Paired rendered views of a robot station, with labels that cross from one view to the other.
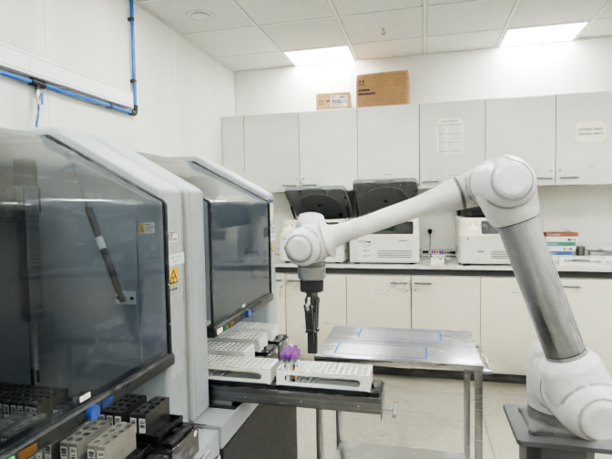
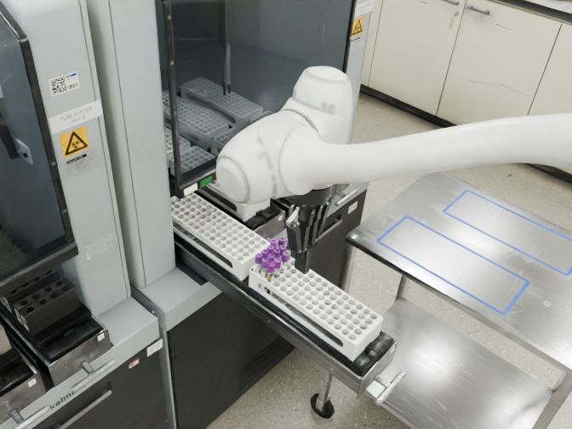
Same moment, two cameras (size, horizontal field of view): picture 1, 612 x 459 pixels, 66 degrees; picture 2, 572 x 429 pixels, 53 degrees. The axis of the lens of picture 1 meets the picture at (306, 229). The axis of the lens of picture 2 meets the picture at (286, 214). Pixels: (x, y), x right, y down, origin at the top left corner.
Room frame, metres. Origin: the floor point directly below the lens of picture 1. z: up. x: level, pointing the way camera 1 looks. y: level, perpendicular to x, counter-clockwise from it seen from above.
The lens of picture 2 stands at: (0.68, -0.33, 1.76)
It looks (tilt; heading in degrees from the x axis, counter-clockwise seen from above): 39 degrees down; 25
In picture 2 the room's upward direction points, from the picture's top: 5 degrees clockwise
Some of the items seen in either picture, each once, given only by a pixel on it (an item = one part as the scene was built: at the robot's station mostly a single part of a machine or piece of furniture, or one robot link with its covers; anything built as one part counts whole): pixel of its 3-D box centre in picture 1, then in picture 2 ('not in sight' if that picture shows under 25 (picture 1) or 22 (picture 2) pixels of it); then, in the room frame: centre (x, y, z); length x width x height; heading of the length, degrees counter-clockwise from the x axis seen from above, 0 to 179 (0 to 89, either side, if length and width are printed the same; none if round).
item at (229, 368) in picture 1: (232, 370); (213, 233); (1.55, 0.25, 0.83); 0.30 x 0.10 x 0.06; 76
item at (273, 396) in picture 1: (284, 390); (265, 287); (1.51, 0.08, 0.78); 0.73 x 0.14 x 0.09; 76
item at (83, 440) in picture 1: (91, 443); not in sight; (1.04, 0.50, 0.85); 0.12 x 0.02 x 0.06; 166
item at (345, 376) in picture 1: (324, 376); (312, 302); (1.48, -0.05, 0.83); 0.30 x 0.10 x 0.06; 76
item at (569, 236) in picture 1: (560, 235); not in sight; (3.81, -2.07, 1.10); 0.24 x 0.13 x 0.10; 74
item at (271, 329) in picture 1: (243, 331); not in sight; (2.03, 0.28, 0.83); 0.30 x 0.10 x 0.06; 76
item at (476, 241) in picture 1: (493, 219); not in sight; (3.80, -1.51, 1.25); 0.62 x 0.56 x 0.69; 166
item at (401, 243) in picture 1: (385, 219); not in sight; (4.00, -0.68, 1.24); 0.62 x 0.56 x 0.69; 166
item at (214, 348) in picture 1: (213, 353); (219, 183); (1.74, 0.36, 0.83); 0.30 x 0.10 x 0.06; 76
